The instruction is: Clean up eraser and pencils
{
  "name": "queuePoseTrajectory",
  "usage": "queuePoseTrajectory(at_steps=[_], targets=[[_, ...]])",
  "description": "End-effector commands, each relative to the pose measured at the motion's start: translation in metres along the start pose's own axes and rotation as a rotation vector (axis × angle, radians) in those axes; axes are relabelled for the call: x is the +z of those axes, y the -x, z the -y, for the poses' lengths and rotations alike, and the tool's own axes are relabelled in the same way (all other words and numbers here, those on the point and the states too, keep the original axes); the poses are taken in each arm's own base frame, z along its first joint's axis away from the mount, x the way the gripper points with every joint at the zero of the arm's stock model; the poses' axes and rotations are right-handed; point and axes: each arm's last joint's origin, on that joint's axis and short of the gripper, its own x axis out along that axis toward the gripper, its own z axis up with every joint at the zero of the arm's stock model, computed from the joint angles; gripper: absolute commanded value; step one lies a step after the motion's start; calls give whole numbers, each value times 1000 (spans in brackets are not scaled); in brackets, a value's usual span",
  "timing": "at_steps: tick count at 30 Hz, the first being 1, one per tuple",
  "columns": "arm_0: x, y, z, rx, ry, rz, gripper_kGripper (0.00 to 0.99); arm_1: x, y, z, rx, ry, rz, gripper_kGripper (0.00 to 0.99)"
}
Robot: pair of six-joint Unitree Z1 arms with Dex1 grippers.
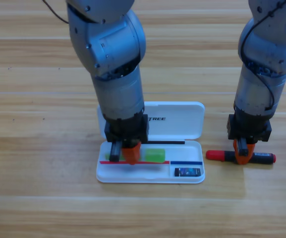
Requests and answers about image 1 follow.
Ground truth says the red and black whiteboard marker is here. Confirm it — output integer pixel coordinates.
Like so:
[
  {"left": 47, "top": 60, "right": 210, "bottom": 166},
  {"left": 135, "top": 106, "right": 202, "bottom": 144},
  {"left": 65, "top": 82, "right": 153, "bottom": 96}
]
[{"left": 205, "top": 149, "right": 277, "bottom": 164}]

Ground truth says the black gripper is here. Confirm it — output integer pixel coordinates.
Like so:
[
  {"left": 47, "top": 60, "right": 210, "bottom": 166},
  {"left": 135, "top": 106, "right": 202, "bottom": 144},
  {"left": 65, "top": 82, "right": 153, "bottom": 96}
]
[
  {"left": 104, "top": 113, "right": 150, "bottom": 166},
  {"left": 226, "top": 106, "right": 273, "bottom": 166}
]

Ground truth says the thin dark arm cable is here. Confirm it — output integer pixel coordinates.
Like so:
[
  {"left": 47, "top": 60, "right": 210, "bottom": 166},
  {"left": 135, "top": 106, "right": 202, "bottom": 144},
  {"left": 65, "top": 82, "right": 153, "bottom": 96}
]
[{"left": 42, "top": 0, "right": 70, "bottom": 25}]

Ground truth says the small black eraser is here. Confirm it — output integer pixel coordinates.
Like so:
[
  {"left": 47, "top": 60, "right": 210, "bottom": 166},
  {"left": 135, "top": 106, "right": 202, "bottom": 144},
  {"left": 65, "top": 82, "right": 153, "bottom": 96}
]
[{"left": 174, "top": 167, "right": 202, "bottom": 178}]

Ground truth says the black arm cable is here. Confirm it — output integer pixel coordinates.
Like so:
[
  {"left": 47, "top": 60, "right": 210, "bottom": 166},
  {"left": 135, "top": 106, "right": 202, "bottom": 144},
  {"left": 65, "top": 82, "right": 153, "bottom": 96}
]
[{"left": 239, "top": 0, "right": 286, "bottom": 111}]

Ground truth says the white hinged pencil case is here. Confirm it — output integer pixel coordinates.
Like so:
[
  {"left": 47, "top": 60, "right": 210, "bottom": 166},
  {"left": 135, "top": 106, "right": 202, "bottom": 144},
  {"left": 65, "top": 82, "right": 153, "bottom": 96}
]
[{"left": 95, "top": 101, "right": 206, "bottom": 184}]

